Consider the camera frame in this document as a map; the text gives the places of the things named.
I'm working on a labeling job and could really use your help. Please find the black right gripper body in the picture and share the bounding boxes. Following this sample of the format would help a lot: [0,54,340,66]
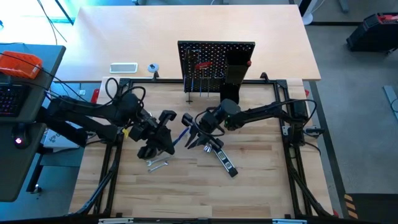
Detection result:
[193,108,226,139]

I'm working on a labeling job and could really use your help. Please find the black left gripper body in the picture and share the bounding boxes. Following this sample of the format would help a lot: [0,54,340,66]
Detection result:
[127,108,161,142]

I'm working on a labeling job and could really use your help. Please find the blue T-handle hex key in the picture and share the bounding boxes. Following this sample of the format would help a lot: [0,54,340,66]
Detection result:
[172,126,191,147]

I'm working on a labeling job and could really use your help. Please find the black C-clamp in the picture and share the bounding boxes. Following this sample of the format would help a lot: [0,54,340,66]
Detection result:
[137,145,158,161]

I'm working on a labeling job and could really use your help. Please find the black spirit level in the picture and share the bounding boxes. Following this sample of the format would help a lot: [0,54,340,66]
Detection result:
[208,141,239,179]

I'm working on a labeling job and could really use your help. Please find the red T-handle hex key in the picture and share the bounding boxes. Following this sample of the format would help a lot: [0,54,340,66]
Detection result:
[194,61,214,80]

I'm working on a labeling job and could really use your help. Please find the black pliers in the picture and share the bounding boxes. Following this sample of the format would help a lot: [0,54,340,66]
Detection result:
[183,46,196,74]

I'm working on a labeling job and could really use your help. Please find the metal loop pegboard holder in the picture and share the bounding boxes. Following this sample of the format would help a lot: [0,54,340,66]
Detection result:
[183,76,195,94]
[199,77,213,98]

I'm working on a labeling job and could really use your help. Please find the tall black pegboard bin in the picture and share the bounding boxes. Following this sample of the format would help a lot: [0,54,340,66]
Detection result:
[224,51,251,86]

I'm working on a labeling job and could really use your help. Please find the white rectangular tray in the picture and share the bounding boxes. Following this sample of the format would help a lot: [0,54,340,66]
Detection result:
[109,62,139,75]

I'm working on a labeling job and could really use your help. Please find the black perforated pegboard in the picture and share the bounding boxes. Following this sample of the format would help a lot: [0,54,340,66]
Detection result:
[177,40,256,105]

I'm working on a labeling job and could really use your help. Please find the white printed box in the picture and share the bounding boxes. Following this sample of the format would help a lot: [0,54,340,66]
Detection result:
[42,129,88,149]

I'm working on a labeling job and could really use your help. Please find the beige table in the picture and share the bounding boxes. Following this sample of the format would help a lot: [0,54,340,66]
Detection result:
[55,4,322,83]

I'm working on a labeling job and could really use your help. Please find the black computer mouse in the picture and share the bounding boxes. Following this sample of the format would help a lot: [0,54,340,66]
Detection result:
[11,123,32,149]

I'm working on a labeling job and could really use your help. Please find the grey desk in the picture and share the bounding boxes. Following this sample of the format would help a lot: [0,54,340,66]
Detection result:
[0,43,67,203]

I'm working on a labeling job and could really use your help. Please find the black keyboard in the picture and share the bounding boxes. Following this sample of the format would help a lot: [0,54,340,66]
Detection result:
[0,83,31,118]

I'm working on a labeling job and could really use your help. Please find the orange plastic case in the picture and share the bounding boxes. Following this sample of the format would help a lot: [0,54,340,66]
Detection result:
[0,50,44,80]

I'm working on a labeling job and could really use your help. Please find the black mat hazard stripes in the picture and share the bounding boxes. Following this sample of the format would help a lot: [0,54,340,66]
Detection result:
[343,192,398,224]

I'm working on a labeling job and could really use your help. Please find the black tool case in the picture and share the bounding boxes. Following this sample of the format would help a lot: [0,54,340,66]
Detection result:
[345,12,398,54]

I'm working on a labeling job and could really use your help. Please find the black aluminium table frame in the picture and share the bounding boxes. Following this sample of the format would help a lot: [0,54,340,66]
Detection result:
[68,77,336,218]

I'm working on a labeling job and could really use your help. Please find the silver metal bracket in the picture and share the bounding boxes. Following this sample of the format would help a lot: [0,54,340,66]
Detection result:
[272,218,307,224]
[98,218,134,224]

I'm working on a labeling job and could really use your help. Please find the black floor cable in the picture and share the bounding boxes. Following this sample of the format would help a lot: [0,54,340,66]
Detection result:
[36,0,68,45]

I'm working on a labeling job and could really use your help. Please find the white pedestal base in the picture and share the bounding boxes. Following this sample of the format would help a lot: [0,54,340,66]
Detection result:
[300,0,320,26]

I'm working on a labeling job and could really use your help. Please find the grey floor cable cover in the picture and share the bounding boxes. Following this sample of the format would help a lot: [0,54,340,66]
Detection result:
[383,85,398,122]

